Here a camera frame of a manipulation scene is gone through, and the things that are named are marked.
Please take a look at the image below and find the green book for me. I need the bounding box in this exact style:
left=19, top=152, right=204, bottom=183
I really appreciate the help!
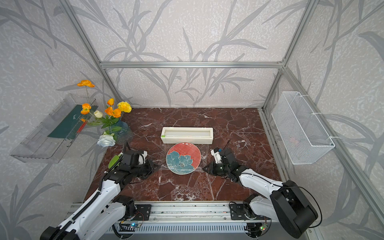
left=48, top=105, right=91, bottom=140

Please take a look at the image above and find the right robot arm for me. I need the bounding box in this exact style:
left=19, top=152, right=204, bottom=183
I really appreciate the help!
left=203, top=148, right=319, bottom=239

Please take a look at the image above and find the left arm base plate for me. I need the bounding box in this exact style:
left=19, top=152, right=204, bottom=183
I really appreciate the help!
left=122, top=204, right=152, bottom=221

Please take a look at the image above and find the clear acrylic wall shelf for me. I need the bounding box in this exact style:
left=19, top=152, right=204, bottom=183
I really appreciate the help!
left=10, top=94, right=98, bottom=164

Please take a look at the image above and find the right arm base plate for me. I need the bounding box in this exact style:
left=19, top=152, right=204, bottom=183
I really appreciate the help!
left=229, top=202, right=257, bottom=221

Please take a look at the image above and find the red plate with teal flower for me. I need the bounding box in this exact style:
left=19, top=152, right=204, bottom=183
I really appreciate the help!
left=166, top=143, right=202, bottom=175

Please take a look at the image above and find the blue glass vase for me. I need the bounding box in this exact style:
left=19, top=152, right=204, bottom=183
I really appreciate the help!
left=112, top=121, right=134, bottom=145

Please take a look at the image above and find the green yellow spatula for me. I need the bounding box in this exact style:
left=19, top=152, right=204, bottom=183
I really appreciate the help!
left=108, top=153, right=123, bottom=169

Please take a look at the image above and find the artificial flower bouquet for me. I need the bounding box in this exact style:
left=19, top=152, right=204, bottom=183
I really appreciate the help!
left=81, top=98, right=133, bottom=148

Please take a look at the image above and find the red pen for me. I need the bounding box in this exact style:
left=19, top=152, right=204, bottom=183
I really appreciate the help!
left=77, top=119, right=88, bottom=134

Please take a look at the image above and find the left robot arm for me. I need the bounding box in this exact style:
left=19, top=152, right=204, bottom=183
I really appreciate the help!
left=40, top=150, right=160, bottom=240

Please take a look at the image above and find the aluminium frame rail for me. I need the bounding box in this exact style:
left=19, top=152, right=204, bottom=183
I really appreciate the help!
left=62, top=200, right=316, bottom=224

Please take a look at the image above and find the white wire mesh basket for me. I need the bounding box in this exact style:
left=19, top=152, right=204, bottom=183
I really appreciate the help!
left=272, top=92, right=335, bottom=165

